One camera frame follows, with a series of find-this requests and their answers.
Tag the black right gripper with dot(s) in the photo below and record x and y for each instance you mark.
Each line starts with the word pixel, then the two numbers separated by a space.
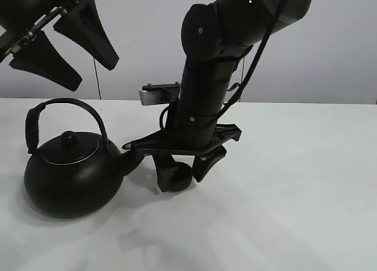
pixel 201 137

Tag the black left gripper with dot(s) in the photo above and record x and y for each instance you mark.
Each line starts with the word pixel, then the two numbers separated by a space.
pixel 32 51

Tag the small black teacup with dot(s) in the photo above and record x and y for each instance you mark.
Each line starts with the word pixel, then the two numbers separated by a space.
pixel 181 178

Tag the black round teapot kettle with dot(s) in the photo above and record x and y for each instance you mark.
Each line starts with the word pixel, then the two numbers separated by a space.
pixel 75 173

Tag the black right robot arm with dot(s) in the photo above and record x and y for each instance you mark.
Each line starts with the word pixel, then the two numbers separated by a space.
pixel 223 42

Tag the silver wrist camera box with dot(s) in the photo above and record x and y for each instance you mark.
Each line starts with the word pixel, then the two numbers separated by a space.
pixel 157 94

